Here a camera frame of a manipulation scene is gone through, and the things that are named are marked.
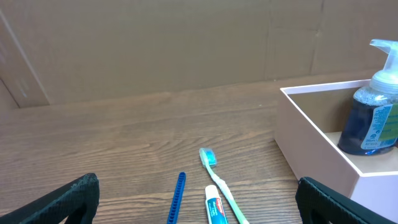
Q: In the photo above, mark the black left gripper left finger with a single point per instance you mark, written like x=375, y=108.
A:
x=75, y=202

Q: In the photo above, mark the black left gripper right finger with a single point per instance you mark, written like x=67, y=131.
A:
x=319, y=204

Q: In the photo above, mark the blue soap pump bottle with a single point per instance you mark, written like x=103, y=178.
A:
x=371, y=127

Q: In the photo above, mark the small toothpaste tube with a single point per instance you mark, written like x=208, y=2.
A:
x=214, y=206

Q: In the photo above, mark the green white toothbrush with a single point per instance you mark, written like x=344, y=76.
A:
x=209, y=161

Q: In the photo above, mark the white open cardboard box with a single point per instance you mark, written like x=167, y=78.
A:
x=309, y=123

